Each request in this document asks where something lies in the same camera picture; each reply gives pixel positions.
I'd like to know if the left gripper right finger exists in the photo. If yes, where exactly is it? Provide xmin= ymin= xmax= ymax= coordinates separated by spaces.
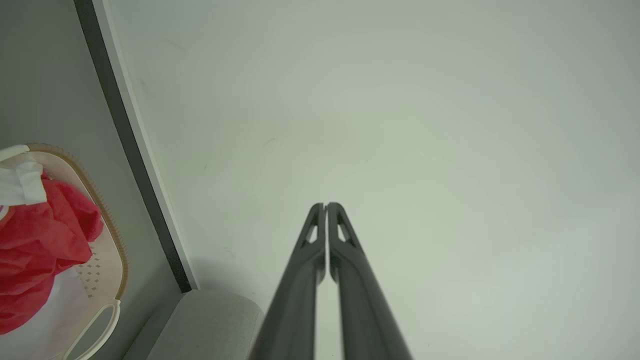
xmin=327 ymin=202 xmax=414 ymax=360

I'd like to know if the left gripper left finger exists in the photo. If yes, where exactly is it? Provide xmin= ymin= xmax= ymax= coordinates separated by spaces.
xmin=249 ymin=202 xmax=327 ymax=360

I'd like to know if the red garment with white cuffs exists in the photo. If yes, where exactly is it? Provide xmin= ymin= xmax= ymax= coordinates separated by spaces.
xmin=0 ymin=172 xmax=105 ymax=335

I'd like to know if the white perforated laundry basket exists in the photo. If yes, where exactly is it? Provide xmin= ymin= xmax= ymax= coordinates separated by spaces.
xmin=0 ymin=143 xmax=129 ymax=360

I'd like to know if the grey fabric sofa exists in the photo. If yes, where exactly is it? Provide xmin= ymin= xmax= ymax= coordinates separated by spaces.
xmin=122 ymin=289 xmax=265 ymax=360

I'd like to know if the black and white baseboard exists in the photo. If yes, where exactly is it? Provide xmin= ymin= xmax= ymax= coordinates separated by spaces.
xmin=73 ymin=0 xmax=200 ymax=294

